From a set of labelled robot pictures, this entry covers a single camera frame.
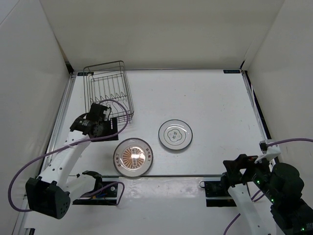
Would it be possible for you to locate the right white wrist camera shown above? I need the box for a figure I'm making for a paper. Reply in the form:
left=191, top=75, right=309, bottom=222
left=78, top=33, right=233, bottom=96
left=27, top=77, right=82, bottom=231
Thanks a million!
left=254, top=140, right=281, bottom=164

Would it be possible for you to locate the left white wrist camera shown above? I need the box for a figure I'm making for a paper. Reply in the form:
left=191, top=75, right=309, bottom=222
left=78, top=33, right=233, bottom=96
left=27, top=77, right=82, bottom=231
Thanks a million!
left=103, top=105, right=112, bottom=121

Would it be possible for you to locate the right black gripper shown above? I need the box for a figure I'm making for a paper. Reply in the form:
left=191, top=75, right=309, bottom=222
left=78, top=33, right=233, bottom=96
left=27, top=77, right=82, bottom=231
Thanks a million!
left=222, top=152, right=280, bottom=202

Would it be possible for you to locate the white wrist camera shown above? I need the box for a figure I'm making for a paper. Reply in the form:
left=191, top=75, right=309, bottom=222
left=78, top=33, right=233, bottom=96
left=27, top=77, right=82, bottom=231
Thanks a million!
left=103, top=105, right=112, bottom=121
left=254, top=140, right=281, bottom=164

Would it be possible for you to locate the white plate orange sunburst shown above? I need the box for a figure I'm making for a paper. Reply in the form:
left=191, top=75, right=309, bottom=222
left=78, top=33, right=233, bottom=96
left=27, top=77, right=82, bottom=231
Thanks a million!
left=113, top=138, right=154, bottom=178

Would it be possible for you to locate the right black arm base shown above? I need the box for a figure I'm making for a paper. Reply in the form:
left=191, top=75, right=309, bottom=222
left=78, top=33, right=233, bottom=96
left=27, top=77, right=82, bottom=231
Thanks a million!
left=199, top=173, right=236, bottom=208

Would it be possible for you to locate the blue label on table edge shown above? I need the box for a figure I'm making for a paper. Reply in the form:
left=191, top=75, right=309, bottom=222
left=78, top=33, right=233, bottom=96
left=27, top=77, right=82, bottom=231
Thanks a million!
left=223, top=70, right=241, bottom=74

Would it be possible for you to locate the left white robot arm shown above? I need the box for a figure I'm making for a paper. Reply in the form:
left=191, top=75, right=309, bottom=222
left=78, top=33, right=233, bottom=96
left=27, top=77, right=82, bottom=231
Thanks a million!
left=25, top=103, right=118, bottom=219

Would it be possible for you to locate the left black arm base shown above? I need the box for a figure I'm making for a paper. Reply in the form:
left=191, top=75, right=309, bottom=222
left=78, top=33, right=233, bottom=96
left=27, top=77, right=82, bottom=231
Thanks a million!
left=72, top=171, right=118, bottom=206

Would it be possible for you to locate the grey wire dish rack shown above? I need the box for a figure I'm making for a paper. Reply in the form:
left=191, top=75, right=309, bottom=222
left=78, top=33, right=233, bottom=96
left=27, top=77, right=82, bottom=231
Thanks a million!
left=79, top=60, right=134, bottom=125

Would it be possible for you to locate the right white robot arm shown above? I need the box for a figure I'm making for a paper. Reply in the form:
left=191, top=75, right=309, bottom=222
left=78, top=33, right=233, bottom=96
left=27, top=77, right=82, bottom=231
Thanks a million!
left=220, top=154, right=313, bottom=235

